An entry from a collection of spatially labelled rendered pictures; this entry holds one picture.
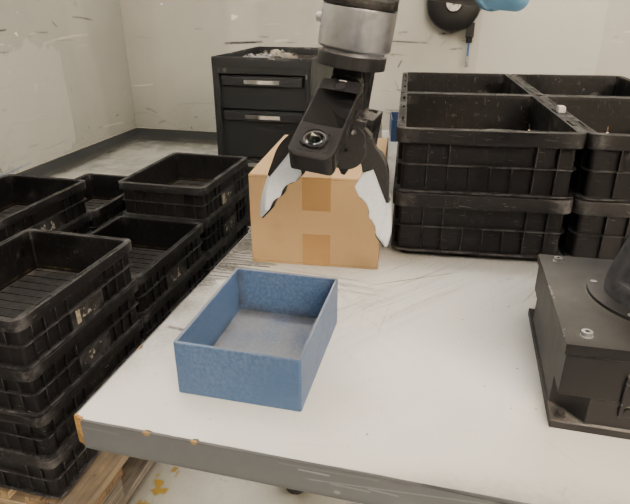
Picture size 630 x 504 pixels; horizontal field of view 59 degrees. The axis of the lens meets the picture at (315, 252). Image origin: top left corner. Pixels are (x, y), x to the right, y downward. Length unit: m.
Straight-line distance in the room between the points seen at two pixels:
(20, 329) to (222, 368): 0.58
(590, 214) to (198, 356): 0.68
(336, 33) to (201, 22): 4.29
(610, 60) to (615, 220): 3.51
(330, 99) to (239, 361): 0.30
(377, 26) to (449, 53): 3.85
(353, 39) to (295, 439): 0.41
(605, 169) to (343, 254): 0.44
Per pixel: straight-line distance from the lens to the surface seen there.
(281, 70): 2.49
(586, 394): 0.66
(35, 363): 1.21
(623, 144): 1.01
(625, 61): 4.55
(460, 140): 0.96
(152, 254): 1.87
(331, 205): 0.93
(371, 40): 0.58
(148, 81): 5.14
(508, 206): 1.00
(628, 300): 0.72
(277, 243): 0.97
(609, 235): 1.07
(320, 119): 0.55
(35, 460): 1.35
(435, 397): 0.69
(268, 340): 0.77
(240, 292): 0.83
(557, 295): 0.73
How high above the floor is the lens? 1.12
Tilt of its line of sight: 24 degrees down
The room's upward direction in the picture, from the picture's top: straight up
